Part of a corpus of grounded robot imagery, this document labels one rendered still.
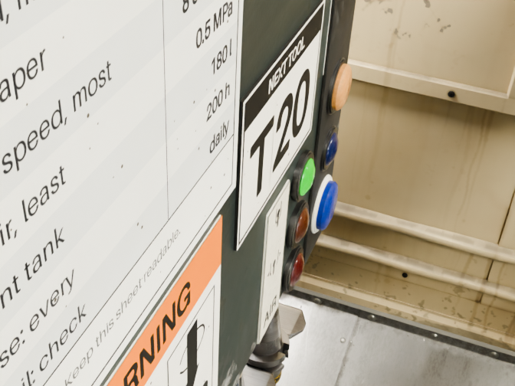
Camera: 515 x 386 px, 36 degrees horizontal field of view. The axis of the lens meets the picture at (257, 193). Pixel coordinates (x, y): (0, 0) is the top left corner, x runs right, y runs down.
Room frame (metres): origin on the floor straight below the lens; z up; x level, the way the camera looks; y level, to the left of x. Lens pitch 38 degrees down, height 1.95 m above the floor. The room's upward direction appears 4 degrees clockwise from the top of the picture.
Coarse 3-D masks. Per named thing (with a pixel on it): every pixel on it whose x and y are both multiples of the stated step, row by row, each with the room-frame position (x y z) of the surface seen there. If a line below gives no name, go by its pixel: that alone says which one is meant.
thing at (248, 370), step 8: (248, 368) 0.61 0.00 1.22; (256, 368) 0.61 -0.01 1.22; (248, 376) 0.59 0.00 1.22; (256, 376) 0.60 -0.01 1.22; (264, 376) 0.60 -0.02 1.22; (272, 376) 0.60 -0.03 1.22; (248, 384) 0.58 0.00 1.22; (256, 384) 0.58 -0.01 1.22; (264, 384) 0.58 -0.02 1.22; (272, 384) 0.59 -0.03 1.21
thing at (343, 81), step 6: (342, 66) 0.37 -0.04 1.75; (348, 66) 0.37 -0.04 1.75; (342, 72) 0.36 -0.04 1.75; (348, 72) 0.36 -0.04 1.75; (336, 78) 0.36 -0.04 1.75; (342, 78) 0.36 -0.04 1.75; (348, 78) 0.36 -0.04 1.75; (336, 84) 0.36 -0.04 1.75; (342, 84) 0.36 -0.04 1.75; (348, 84) 0.36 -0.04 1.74; (336, 90) 0.35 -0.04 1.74; (342, 90) 0.36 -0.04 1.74; (348, 90) 0.37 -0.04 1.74; (336, 96) 0.35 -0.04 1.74; (342, 96) 0.36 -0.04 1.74; (336, 102) 0.35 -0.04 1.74; (342, 102) 0.36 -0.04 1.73; (336, 108) 0.36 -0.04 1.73
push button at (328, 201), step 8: (328, 184) 0.37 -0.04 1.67; (336, 184) 0.37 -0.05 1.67; (328, 192) 0.36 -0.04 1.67; (336, 192) 0.37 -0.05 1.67; (320, 200) 0.36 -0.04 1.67; (328, 200) 0.36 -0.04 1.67; (336, 200) 0.37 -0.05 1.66; (320, 208) 0.35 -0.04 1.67; (328, 208) 0.35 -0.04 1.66; (320, 216) 0.35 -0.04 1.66; (328, 216) 0.36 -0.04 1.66; (320, 224) 0.35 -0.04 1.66; (328, 224) 0.36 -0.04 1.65
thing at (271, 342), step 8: (272, 320) 0.63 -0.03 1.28; (272, 328) 0.63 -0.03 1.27; (264, 336) 0.62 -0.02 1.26; (272, 336) 0.62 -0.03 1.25; (280, 336) 0.64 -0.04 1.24; (264, 344) 0.62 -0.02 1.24; (272, 344) 0.62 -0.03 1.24; (280, 344) 0.63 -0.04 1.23; (256, 352) 0.62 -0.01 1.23; (264, 352) 0.62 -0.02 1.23; (272, 352) 0.62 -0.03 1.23
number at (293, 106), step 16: (304, 64) 0.31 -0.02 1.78; (304, 80) 0.31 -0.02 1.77; (288, 96) 0.29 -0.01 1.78; (304, 96) 0.31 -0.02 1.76; (288, 112) 0.29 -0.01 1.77; (304, 112) 0.31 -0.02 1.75; (288, 128) 0.29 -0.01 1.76; (304, 128) 0.32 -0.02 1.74; (288, 144) 0.29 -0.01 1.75; (272, 160) 0.27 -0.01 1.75; (272, 176) 0.27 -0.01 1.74
